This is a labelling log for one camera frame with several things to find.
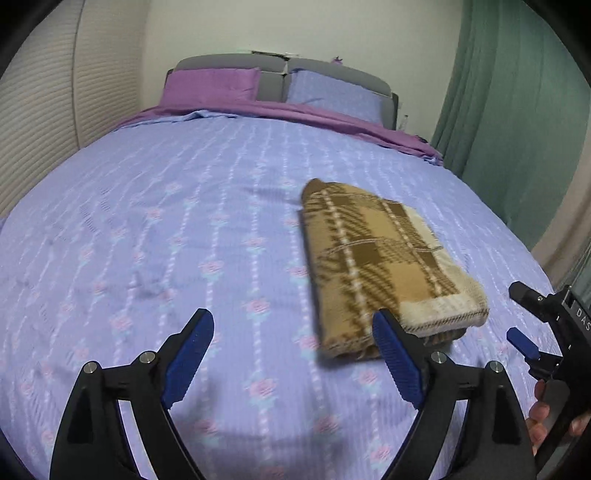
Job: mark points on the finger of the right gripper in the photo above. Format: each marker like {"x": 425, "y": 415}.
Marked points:
{"x": 535, "y": 299}
{"x": 528, "y": 348}

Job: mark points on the purple pillow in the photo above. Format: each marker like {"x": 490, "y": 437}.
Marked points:
{"x": 209, "y": 85}

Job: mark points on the green curtain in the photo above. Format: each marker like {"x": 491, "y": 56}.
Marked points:
{"x": 515, "y": 116}

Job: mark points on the lavender floral pillow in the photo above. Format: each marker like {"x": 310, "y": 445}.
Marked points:
{"x": 316, "y": 90}

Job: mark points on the right hand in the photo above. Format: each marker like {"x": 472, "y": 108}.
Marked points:
{"x": 539, "y": 414}

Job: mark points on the lavender floral bed cover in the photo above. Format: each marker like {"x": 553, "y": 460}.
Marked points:
{"x": 116, "y": 248}

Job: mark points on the purple bed sheet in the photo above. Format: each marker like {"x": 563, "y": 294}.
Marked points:
{"x": 294, "y": 113}

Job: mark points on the white louvered wardrobe doors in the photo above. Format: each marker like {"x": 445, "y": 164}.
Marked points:
{"x": 71, "y": 81}

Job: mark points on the beige curtain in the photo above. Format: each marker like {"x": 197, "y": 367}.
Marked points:
{"x": 564, "y": 243}

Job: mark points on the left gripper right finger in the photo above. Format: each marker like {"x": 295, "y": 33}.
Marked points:
{"x": 492, "y": 442}

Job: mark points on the brown plaid knit sweater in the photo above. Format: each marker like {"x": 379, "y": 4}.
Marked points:
{"x": 366, "y": 253}

